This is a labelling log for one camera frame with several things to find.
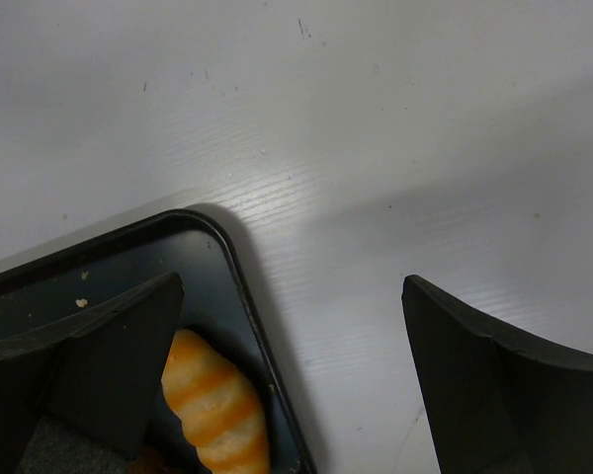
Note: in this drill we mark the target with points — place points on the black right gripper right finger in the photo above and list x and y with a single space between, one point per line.
498 399

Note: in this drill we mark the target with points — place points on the black baking tray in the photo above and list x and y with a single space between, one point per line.
217 302

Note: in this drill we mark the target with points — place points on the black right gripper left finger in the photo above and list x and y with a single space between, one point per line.
76 394

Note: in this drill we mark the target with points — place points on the striped orange bread roll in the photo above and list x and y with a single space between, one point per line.
220 412

